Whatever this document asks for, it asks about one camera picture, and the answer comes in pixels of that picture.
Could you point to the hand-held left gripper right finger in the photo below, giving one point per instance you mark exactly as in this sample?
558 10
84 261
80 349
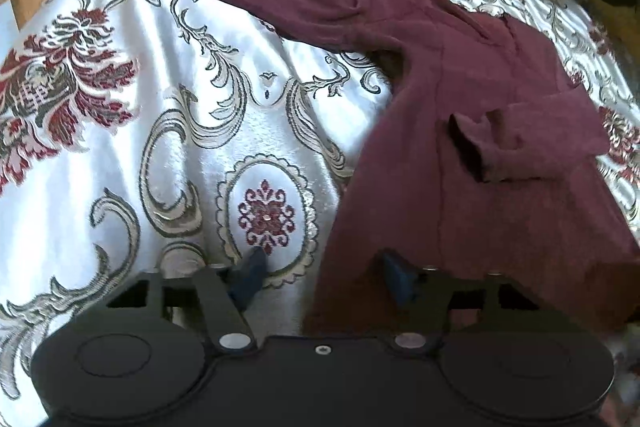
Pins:
400 279

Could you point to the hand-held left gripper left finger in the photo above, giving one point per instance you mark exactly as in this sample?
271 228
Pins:
251 274

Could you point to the maroon knit sweater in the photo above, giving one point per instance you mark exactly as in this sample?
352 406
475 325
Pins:
450 57

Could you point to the floral printed white bedspread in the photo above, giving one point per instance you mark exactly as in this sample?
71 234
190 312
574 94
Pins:
150 132

